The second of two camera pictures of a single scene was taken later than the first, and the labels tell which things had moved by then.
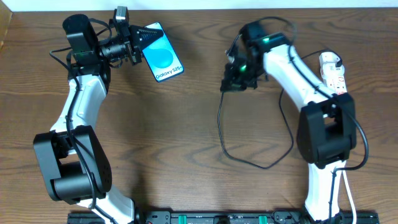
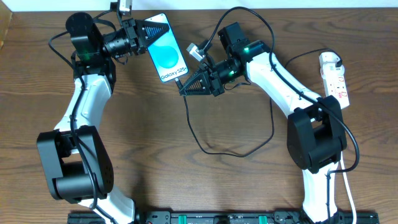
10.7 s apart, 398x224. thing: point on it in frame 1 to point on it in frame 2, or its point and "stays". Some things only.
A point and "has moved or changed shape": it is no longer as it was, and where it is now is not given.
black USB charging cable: [272, 163] to [183, 94]
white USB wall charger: [330, 70] stays
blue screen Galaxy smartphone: [161, 57] has moved or changed shape
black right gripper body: [237, 82] to [214, 82]
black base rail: [224, 217] stays
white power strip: [333, 76] stays
